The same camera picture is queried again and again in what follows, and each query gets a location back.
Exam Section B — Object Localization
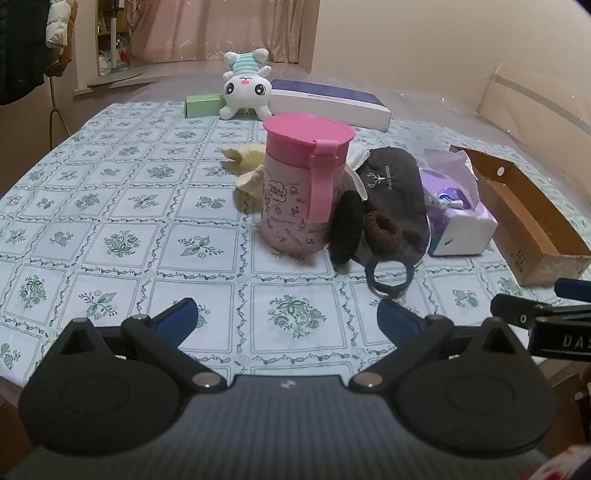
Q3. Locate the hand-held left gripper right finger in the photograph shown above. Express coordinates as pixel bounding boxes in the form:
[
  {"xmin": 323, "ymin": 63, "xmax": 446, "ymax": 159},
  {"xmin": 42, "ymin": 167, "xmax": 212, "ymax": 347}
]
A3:
[{"xmin": 348, "ymin": 298, "xmax": 532, "ymax": 393}]

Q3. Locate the brown scrunchie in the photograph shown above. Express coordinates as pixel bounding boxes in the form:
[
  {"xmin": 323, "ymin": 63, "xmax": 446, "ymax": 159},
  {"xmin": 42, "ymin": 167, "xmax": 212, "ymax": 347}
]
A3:
[{"xmin": 361, "ymin": 210, "xmax": 404, "ymax": 254}]

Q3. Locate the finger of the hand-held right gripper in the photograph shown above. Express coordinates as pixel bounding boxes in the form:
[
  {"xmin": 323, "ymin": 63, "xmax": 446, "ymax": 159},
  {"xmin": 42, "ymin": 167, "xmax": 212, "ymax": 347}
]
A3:
[
  {"xmin": 554, "ymin": 278, "xmax": 591, "ymax": 303},
  {"xmin": 490, "ymin": 293, "xmax": 591, "ymax": 326}
]

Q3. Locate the black fabric eye mask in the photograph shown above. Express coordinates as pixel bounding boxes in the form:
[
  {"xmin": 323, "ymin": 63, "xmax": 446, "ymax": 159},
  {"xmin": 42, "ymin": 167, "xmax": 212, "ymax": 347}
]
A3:
[{"xmin": 355, "ymin": 147, "xmax": 432, "ymax": 266}]

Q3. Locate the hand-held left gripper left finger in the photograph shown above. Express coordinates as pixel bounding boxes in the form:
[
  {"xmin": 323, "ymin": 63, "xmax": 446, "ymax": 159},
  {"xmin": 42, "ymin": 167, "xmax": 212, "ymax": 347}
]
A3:
[{"xmin": 46, "ymin": 298, "xmax": 229, "ymax": 393}]

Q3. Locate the brown cardboard box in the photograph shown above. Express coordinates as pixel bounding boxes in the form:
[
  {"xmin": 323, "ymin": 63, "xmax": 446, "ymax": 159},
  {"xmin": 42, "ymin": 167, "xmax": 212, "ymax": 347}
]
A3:
[{"xmin": 450, "ymin": 144, "xmax": 591, "ymax": 288}]

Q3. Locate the flat white purple box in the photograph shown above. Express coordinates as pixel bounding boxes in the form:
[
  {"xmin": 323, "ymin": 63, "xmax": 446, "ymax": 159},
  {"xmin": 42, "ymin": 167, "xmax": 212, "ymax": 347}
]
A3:
[{"xmin": 269, "ymin": 78, "xmax": 393, "ymax": 131}]

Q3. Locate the white puffy jacket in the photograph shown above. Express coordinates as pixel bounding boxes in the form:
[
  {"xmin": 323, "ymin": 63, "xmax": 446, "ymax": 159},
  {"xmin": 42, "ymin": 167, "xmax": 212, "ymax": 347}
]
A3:
[{"xmin": 45, "ymin": 0, "xmax": 79, "ymax": 48}]

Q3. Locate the pink lidded plastic cup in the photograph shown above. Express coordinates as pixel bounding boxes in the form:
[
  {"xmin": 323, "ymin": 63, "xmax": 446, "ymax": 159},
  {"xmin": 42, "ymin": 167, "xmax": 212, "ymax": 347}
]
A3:
[{"xmin": 256, "ymin": 113, "xmax": 356, "ymax": 257}]

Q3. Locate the white plush toy striped hat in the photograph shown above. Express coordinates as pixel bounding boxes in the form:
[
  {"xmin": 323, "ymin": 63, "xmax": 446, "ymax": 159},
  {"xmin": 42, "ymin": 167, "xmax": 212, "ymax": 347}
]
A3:
[{"xmin": 219, "ymin": 47, "xmax": 273, "ymax": 121}]

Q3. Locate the green floral tablecloth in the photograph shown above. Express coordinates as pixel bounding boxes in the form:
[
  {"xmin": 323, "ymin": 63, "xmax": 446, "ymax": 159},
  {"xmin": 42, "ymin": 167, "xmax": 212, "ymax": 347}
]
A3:
[{"xmin": 0, "ymin": 102, "xmax": 591, "ymax": 384}]

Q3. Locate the thin black hair tie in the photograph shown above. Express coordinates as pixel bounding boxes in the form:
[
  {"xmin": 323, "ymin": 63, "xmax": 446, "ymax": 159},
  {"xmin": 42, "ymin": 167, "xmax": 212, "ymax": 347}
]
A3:
[{"xmin": 365, "ymin": 256, "xmax": 413, "ymax": 297}]

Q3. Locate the standing fan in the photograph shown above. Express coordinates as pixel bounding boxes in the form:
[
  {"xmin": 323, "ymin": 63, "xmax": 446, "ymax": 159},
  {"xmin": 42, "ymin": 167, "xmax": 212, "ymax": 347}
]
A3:
[{"xmin": 99, "ymin": 0, "xmax": 134, "ymax": 77}]

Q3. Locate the dark hanging clothing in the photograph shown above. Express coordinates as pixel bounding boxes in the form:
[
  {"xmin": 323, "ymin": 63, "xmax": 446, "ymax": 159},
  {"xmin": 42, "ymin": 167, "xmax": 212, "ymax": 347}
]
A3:
[{"xmin": 0, "ymin": 0, "xmax": 52, "ymax": 107}]

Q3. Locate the black fuzzy scrunchie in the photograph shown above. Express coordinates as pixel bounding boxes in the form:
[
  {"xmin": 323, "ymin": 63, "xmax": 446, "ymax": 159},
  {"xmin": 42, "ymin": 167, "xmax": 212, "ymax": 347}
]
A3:
[{"xmin": 327, "ymin": 190, "xmax": 365, "ymax": 269}]

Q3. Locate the plastic-wrapped beige board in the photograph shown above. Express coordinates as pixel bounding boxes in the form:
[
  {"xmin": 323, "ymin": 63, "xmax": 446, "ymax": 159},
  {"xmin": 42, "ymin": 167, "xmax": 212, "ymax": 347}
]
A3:
[{"xmin": 478, "ymin": 65, "xmax": 591, "ymax": 139}]

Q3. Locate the small green carton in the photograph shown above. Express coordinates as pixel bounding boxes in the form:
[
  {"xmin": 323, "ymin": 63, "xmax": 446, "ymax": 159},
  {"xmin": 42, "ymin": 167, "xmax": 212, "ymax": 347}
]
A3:
[{"xmin": 185, "ymin": 93, "xmax": 225, "ymax": 118}]

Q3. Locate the purple tissue pack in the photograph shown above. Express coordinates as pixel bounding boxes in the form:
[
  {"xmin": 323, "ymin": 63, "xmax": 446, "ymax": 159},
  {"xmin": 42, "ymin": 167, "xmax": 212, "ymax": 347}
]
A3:
[{"xmin": 420, "ymin": 168, "xmax": 499, "ymax": 258}]

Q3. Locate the yellow fluffy towel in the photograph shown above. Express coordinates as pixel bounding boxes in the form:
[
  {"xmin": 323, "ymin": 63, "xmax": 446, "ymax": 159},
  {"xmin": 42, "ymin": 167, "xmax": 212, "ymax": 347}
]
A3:
[{"xmin": 221, "ymin": 143, "xmax": 269, "ymax": 210}]

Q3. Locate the red white patterned clothing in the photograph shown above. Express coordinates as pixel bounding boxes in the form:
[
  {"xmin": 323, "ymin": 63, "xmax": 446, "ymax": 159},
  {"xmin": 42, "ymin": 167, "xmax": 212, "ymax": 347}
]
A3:
[{"xmin": 531, "ymin": 443, "xmax": 591, "ymax": 480}]

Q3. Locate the pink curtain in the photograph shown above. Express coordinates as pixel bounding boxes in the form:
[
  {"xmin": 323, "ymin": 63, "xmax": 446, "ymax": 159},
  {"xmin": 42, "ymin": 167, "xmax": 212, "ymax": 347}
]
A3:
[{"xmin": 129, "ymin": 0, "xmax": 320, "ymax": 64}]

